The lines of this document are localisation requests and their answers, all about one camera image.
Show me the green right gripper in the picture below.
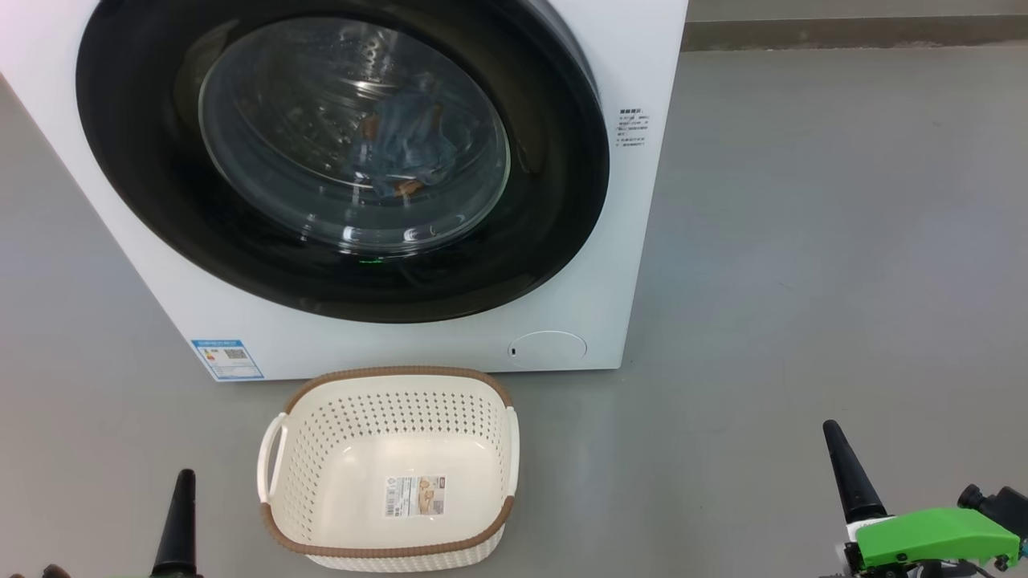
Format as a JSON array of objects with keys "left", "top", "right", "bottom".
[{"left": 822, "top": 420, "right": 1022, "bottom": 572}]

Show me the round white filter cover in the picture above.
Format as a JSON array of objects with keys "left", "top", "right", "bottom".
[{"left": 508, "top": 331, "right": 588, "bottom": 370}]

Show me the blue energy label sticker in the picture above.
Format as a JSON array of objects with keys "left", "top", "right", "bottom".
[{"left": 191, "top": 339, "right": 264, "bottom": 381}]

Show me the round dark washing machine door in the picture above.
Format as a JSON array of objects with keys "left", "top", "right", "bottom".
[{"left": 76, "top": 0, "right": 611, "bottom": 324}]

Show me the blue garment with orange prints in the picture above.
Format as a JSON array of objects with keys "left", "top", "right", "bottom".
[{"left": 357, "top": 72, "right": 459, "bottom": 201}]

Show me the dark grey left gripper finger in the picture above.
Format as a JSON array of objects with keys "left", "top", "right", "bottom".
[{"left": 151, "top": 469, "right": 202, "bottom": 578}]

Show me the cream perforated laundry basket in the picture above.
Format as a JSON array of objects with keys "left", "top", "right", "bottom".
[{"left": 257, "top": 366, "right": 520, "bottom": 572}]

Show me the white front-load washing machine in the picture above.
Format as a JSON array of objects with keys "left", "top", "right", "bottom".
[{"left": 0, "top": 0, "right": 690, "bottom": 382}]

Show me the basket product label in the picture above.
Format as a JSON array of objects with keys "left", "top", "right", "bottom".
[{"left": 384, "top": 475, "right": 447, "bottom": 517}]

